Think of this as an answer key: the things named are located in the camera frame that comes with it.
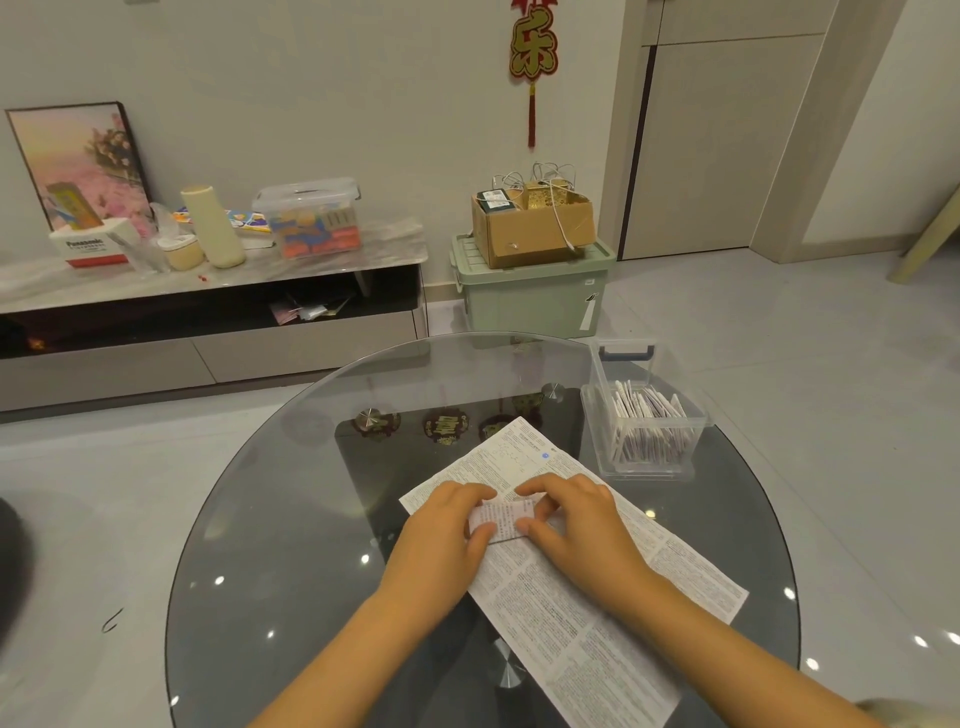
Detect person's right hand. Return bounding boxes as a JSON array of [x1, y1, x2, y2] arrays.
[[513, 472, 661, 612]]

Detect person's left hand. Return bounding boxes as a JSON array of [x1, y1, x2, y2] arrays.
[[378, 480, 500, 612]]

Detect small printed paper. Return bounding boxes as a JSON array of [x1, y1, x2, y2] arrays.
[[468, 501, 538, 543]]

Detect person's right forearm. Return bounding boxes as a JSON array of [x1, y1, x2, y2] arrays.
[[600, 558, 901, 728]]

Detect person's left forearm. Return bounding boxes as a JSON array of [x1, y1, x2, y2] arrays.
[[251, 577, 466, 728]]

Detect large printed paper sheet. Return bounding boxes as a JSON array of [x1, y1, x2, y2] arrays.
[[399, 416, 750, 728]]

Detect clear plastic storage box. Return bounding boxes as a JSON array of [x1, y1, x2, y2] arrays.
[[579, 339, 714, 481]]

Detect row of white packets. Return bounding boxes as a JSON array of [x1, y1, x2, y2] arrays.
[[609, 380, 690, 462]]

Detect green plastic storage bin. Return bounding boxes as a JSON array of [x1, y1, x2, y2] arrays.
[[450, 234, 618, 340]]

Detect loose papers in cabinet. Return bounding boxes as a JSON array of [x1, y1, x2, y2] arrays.
[[270, 296, 354, 326]]

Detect brown cardboard box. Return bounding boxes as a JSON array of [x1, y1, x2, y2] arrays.
[[471, 182, 597, 270]]

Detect grey low cabinet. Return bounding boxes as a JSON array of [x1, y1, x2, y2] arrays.
[[0, 217, 430, 414]]

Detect gold patterned box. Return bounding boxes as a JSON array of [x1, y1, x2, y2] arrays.
[[522, 182, 573, 212]]

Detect clear lidded storage container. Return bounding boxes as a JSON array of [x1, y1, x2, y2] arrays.
[[252, 177, 363, 261]]

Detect cream cylindrical bottle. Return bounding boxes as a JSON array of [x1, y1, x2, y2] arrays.
[[180, 184, 247, 270]]

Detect small yellowish lidded tub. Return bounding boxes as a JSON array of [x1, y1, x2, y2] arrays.
[[155, 232, 205, 272]]

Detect beige door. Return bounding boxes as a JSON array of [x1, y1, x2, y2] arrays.
[[622, 33, 826, 261]]

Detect clear plastic bag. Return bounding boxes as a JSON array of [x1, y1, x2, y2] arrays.
[[123, 202, 198, 273]]

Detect dark round object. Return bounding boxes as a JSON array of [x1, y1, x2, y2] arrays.
[[0, 498, 36, 646]]

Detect cream chair leg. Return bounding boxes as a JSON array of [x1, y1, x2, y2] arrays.
[[890, 183, 960, 285]]

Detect red and gold hanging ornament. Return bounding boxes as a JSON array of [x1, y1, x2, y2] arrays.
[[510, 0, 561, 150]]

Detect white and red tissue box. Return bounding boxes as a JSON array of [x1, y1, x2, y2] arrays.
[[48, 219, 141, 269]]

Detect yellow printed carton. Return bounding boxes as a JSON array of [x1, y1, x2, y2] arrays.
[[45, 182, 103, 230]]

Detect framed pink flower picture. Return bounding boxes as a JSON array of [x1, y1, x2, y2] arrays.
[[6, 101, 155, 234]]

